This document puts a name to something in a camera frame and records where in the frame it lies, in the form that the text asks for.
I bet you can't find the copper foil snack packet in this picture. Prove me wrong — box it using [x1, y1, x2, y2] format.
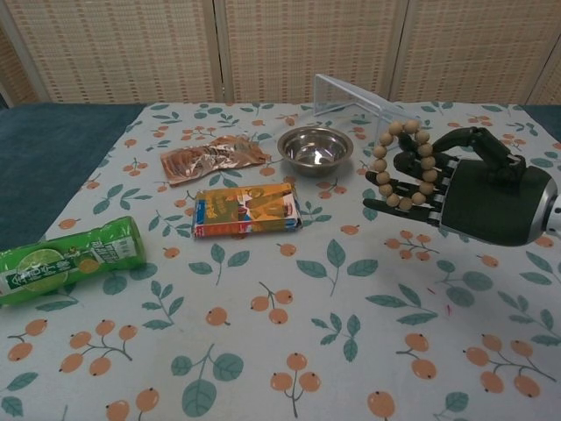
[160, 134, 273, 189]

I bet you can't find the stainless steel bowl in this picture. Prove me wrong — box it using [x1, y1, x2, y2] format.
[277, 125, 355, 178]

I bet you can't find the wooden bead bracelet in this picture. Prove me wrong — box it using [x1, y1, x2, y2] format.
[370, 118, 441, 211]

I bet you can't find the floral fruit print tablecloth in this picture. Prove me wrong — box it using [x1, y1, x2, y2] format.
[0, 101, 561, 421]

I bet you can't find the woven folding screen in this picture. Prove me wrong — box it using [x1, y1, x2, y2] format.
[0, 0, 561, 109]

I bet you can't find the green chip canister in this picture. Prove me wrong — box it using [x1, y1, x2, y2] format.
[0, 216, 148, 307]

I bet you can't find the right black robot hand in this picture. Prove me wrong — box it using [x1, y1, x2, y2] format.
[363, 125, 552, 247]

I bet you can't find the orange yellow blue carton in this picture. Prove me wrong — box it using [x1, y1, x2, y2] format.
[192, 182, 304, 240]

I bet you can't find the clear plastic box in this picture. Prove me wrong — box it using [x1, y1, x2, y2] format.
[313, 73, 423, 157]

